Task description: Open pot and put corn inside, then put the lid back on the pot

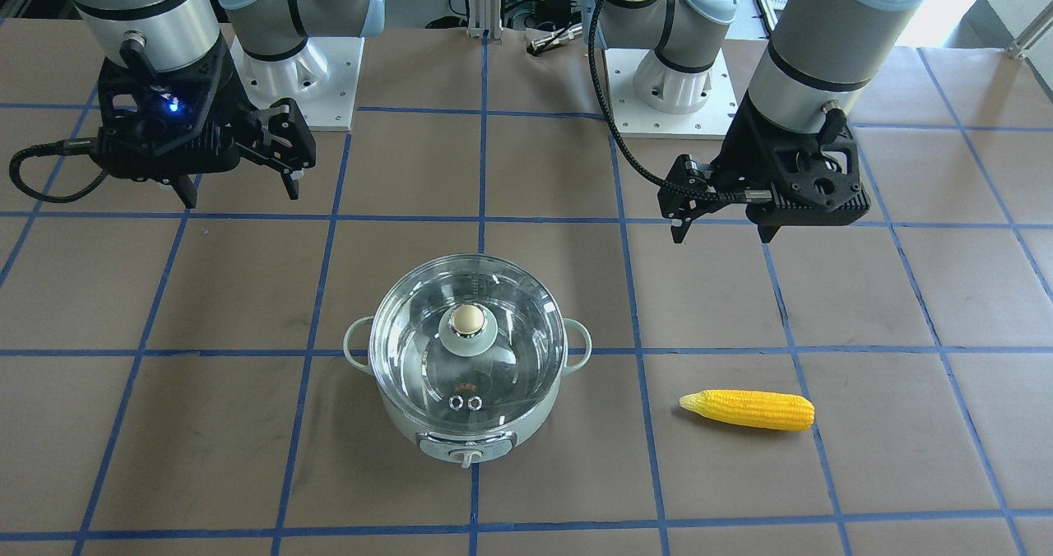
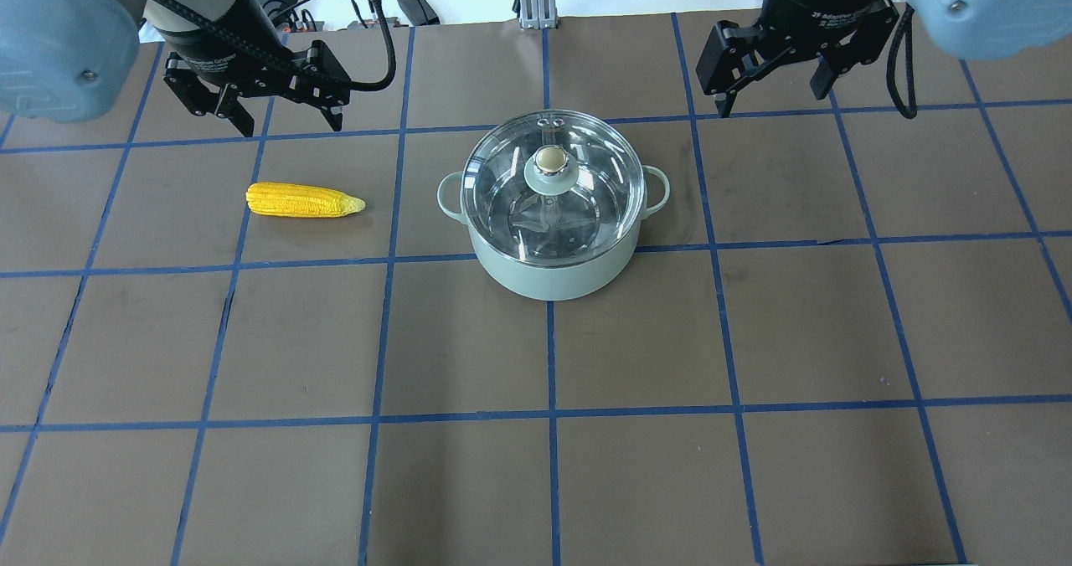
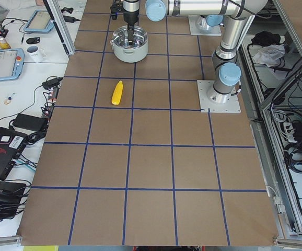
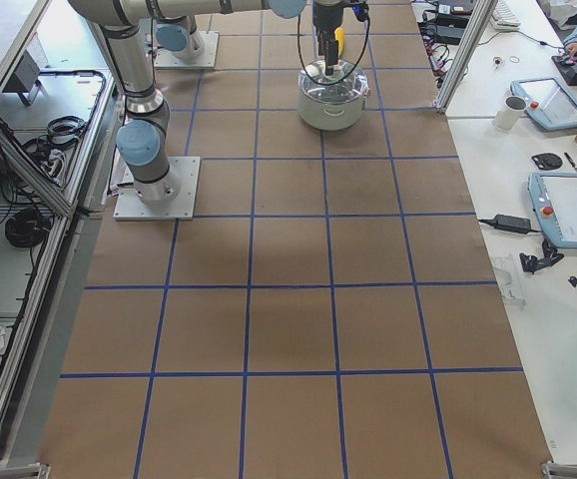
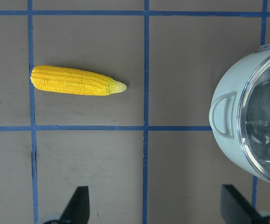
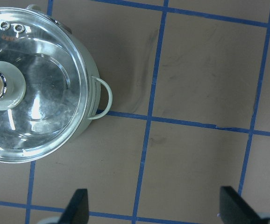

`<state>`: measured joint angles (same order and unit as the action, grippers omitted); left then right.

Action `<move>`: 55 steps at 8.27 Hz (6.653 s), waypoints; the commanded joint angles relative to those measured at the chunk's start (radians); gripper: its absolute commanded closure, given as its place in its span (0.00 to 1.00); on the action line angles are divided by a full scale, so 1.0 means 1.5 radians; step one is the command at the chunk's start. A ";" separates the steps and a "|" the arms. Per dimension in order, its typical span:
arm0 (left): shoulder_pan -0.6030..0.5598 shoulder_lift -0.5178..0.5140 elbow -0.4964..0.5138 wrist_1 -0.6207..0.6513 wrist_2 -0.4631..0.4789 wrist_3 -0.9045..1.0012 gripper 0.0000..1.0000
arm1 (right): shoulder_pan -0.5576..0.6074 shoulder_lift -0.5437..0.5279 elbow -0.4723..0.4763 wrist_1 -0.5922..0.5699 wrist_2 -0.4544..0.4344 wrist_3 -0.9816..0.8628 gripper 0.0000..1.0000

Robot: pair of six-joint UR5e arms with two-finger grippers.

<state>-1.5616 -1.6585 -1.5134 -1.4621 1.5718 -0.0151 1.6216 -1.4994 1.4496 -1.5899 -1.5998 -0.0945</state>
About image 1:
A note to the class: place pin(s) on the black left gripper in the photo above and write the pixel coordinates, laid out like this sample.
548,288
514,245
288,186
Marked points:
743,151

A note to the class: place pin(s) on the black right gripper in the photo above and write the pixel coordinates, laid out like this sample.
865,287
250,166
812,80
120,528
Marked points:
233,105

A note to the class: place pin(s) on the yellow corn cob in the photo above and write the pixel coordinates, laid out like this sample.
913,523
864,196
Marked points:
757,409

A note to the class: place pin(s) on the glass pot lid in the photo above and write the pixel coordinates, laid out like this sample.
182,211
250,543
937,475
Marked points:
467,338

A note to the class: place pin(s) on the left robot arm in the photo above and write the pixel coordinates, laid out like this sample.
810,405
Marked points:
819,51

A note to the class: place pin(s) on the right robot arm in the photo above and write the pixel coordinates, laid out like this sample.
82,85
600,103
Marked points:
179,32

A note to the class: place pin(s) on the pale green electric pot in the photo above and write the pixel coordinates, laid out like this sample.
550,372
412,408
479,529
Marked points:
469,363

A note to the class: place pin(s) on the black power brick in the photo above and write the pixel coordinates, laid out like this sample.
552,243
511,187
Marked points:
557,13

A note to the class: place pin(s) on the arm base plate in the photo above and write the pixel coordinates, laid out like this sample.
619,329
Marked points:
322,78
648,99

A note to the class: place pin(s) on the aluminium frame post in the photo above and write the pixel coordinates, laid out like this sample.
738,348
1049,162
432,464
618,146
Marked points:
485,20

